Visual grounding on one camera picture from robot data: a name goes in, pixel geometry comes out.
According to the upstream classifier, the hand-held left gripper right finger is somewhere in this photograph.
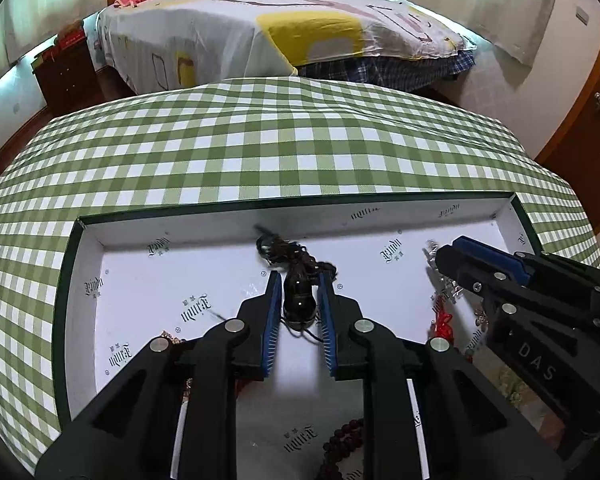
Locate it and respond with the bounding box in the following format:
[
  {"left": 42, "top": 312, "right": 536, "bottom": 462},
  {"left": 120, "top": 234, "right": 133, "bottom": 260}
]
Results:
[{"left": 316, "top": 271, "right": 566, "bottom": 480}]

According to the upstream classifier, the green checkered tablecloth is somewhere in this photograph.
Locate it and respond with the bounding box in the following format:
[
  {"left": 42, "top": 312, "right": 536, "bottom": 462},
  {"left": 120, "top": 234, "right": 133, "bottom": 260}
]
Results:
[{"left": 0, "top": 77, "right": 600, "bottom": 476}]

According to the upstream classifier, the red box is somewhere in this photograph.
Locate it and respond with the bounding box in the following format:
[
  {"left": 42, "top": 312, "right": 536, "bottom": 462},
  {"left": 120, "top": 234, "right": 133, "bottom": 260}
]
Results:
[{"left": 55, "top": 22, "right": 87, "bottom": 51}]

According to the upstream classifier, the dark red bead necklace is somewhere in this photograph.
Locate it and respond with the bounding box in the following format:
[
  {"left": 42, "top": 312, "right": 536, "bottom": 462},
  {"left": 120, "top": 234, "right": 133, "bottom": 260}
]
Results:
[{"left": 317, "top": 417, "right": 368, "bottom": 480}]

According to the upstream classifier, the bed with patterned cover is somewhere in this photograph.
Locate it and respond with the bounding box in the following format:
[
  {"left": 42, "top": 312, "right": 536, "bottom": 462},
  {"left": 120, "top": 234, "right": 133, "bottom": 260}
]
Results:
[{"left": 96, "top": 0, "right": 476, "bottom": 96}]

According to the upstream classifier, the red tassel gold lock charm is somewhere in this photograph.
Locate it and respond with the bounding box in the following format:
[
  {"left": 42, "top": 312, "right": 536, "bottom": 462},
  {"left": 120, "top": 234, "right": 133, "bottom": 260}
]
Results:
[{"left": 430, "top": 295, "right": 456, "bottom": 341}]

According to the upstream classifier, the dark wooden nightstand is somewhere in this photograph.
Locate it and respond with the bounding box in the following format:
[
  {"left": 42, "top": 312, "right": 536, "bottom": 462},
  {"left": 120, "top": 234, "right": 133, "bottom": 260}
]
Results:
[{"left": 32, "top": 40, "right": 106, "bottom": 116}]

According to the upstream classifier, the blue plaid bed sheet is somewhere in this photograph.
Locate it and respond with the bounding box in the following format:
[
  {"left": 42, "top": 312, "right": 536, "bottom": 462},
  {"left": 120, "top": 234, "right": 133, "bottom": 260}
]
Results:
[{"left": 297, "top": 50, "right": 476, "bottom": 93}]

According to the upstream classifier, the green shallow box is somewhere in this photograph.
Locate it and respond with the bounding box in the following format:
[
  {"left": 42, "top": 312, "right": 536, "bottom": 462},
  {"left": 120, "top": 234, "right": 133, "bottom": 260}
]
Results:
[{"left": 52, "top": 191, "right": 548, "bottom": 480}]

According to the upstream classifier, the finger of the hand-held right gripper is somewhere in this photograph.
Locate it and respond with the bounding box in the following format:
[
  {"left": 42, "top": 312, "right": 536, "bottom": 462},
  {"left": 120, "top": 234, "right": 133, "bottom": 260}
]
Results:
[
  {"left": 452, "top": 236, "right": 533, "bottom": 286},
  {"left": 436, "top": 244, "right": 518, "bottom": 306}
]

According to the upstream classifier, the black pendant with tassel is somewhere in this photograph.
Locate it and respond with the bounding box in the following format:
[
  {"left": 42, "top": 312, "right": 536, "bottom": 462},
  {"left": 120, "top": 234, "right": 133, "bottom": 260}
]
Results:
[{"left": 255, "top": 225, "right": 341, "bottom": 346}]

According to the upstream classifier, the crystal brooch with chain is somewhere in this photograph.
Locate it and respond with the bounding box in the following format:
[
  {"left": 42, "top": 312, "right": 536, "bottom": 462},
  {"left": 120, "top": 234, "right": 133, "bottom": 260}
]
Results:
[{"left": 422, "top": 240, "right": 486, "bottom": 326}]

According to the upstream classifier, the wooden door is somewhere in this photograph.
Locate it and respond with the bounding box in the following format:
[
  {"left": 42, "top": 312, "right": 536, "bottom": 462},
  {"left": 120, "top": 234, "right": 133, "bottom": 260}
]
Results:
[{"left": 535, "top": 20, "right": 600, "bottom": 236}]

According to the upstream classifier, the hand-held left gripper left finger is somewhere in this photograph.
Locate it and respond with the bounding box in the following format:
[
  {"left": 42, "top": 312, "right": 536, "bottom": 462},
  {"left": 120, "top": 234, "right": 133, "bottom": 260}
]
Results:
[{"left": 34, "top": 271, "right": 284, "bottom": 480}]

